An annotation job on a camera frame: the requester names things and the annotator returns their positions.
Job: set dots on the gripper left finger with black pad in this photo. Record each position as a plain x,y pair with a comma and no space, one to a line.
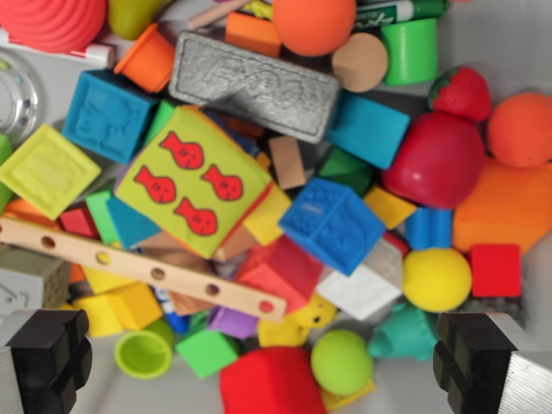
43,345

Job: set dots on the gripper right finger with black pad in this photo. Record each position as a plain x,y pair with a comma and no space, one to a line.
478,353

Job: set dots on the fabric cube with red fish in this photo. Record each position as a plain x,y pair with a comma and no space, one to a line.
194,181

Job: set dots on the dark studded brick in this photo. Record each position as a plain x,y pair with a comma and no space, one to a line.
496,308

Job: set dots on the grey embossed block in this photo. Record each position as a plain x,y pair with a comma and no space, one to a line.
26,280

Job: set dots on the teal rubber animal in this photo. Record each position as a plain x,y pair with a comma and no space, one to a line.
403,334

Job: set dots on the yellow embossed rubber block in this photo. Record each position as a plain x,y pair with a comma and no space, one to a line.
116,308

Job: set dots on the small red cube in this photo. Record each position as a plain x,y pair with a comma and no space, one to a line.
495,269

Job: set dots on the yellow ball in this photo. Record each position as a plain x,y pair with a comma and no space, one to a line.
435,279

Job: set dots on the lime plastic cup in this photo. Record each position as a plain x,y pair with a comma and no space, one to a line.
142,355

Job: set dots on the wooden strip with holes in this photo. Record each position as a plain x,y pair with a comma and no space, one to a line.
142,267

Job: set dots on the small red wooden block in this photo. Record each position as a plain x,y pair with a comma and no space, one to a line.
77,222

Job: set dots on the white embossed rubber block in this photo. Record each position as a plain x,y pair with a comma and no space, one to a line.
366,284

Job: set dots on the blue ribbed cylinder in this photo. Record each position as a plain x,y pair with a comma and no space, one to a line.
429,228

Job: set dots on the lime green ball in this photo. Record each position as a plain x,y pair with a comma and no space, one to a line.
341,362

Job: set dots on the flat yellow block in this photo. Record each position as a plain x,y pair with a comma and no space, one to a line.
345,399

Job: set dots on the teal triangular block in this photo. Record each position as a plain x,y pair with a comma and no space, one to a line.
131,228

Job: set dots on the large orange foam block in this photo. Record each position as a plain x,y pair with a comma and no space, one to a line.
500,207

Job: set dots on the green cube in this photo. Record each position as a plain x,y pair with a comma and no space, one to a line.
207,353

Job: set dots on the yellow wooden block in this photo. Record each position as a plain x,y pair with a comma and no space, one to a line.
388,207

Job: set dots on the lime embossed rubber block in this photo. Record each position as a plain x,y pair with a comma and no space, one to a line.
47,170

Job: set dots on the yellow rubber duck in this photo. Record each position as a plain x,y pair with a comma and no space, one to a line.
297,323

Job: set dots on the purple block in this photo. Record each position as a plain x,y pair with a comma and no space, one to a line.
233,322

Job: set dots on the blue embossed rubber block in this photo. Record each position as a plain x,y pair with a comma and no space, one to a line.
332,224

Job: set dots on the red toy apple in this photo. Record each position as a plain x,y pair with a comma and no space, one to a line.
435,159

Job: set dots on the large red foam block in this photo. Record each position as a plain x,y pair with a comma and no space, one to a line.
271,381

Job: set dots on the red embossed rubber block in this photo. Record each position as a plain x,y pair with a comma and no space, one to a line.
280,271

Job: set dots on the dark green wooden block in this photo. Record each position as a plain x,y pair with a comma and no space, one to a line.
345,170

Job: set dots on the orange foam ball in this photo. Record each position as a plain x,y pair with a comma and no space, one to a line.
314,23
519,129

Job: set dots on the teal embossed rubber block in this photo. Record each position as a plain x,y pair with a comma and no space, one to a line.
108,114

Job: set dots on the teal foam block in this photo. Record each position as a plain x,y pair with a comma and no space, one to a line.
366,131

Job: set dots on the green cylinder block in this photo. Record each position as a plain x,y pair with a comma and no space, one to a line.
157,121

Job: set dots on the yellow foam block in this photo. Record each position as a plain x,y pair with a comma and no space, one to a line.
267,215

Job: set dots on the red toy strawberry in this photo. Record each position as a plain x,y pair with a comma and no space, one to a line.
463,92

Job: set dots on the tan wooden block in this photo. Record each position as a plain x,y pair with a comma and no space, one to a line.
286,161

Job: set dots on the red and white marker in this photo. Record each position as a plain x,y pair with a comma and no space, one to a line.
92,52

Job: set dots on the orange flat wooden block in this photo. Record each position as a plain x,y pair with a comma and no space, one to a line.
246,127

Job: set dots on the orange plastic cup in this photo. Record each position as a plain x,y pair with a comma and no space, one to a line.
148,60

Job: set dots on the green plastic cup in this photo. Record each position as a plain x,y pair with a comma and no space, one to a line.
409,52

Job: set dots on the tan wooden cylinder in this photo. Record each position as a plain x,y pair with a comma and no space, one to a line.
359,62

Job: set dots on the red ribbed rubber ball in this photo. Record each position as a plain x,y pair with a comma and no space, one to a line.
52,19

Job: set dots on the grey whiteboard eraser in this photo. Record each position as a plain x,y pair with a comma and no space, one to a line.
254,84

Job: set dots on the green toy pear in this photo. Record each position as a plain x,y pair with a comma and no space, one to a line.
129,17

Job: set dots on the green whiteboard marker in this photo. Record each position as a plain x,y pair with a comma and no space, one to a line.
397,9

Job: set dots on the wooden threaded bolt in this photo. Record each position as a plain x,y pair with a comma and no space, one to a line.
211,15

